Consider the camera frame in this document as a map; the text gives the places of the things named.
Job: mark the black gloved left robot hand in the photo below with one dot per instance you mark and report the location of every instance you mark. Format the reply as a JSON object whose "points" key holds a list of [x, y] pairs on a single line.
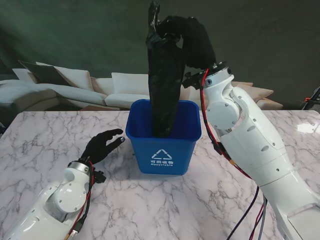
{"points": [[98, 147]]}

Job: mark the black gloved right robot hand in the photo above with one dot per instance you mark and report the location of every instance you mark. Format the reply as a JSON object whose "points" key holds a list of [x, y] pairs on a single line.
{"points": [[197, 42]]}

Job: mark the black plastic garbage bag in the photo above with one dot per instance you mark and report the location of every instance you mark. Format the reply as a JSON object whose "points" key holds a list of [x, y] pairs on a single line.
{"points": [[163, 82]]}

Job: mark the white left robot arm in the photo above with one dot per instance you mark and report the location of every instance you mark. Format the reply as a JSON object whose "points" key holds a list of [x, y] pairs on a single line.
{"points": [[67, 197]]}

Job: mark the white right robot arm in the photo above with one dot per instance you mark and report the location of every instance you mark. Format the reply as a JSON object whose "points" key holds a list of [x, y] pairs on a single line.
{"points": [[250, 130]]}

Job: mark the blue plastic recycling bin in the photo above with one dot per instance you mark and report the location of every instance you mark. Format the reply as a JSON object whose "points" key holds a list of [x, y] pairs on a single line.
{"points": [[162, 160]]}

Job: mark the long white sofa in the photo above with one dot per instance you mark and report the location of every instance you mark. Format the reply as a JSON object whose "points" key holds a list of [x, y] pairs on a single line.
{"points": [[82, 96]]}

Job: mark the beige sofa back cushion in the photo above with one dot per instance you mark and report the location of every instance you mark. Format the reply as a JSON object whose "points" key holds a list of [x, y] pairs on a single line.
{"points": [[100, 85]]}

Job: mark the white sofa back cushion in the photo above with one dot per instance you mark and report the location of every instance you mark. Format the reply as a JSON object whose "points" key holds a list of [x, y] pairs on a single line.
{"points": [[80, 77], [22, 73], [130, 83]]}

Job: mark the dark grey cushion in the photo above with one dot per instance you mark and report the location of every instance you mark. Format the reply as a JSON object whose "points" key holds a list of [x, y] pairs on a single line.
{"points": [[47, 73]]}

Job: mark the black tripod with orange clip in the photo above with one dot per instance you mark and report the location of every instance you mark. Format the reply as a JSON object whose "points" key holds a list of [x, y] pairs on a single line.
{"points": [[315, 93]]}

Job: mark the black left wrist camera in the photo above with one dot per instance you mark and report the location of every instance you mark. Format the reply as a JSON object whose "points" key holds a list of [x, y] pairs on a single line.
{"points": [[100, 176]]}

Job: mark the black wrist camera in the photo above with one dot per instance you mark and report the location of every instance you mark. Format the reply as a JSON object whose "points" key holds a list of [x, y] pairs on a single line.
{"points": [[100, 176], [192, 80]]}

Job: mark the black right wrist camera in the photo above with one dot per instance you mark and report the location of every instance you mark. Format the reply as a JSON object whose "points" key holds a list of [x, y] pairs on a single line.
{"points": [[192, 80]]}

